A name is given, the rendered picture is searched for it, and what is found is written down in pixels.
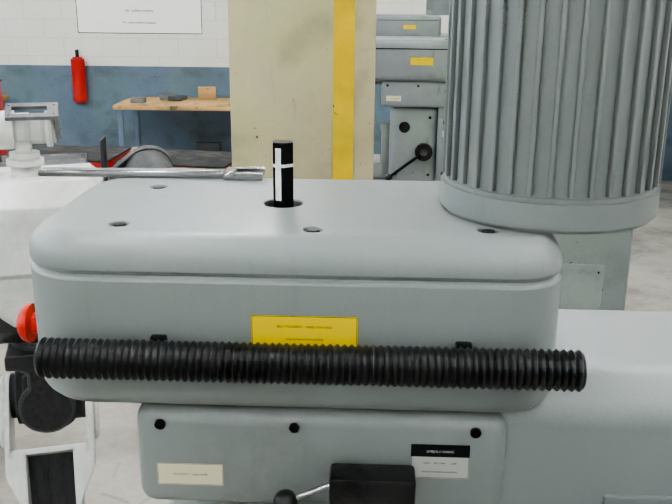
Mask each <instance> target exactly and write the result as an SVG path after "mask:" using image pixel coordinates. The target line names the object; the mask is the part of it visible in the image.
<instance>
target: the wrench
mask: <svg viewBox="0 0 672 504"><path fill-rule="evenodd" d="M263 175H265V167H228V169H227V170H226V169H205V168H89V167H43V168H42V169H40V170H38V176H44V177H160V178H224V180H234V179H235V180H236V181H262V180H263Z"/></svg>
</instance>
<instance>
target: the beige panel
mask: <svg viewBox="0 0 672 504"><path fill-rule="evenodd" d="M227 1H228V37H229V72H230V108H231V143H232V167H265V175H263V178H270V179H273V142H272V141H275V140H292V141H293V179H331V180H373V156H374V106H375V57H376V7H377V0H227Z"/></svg>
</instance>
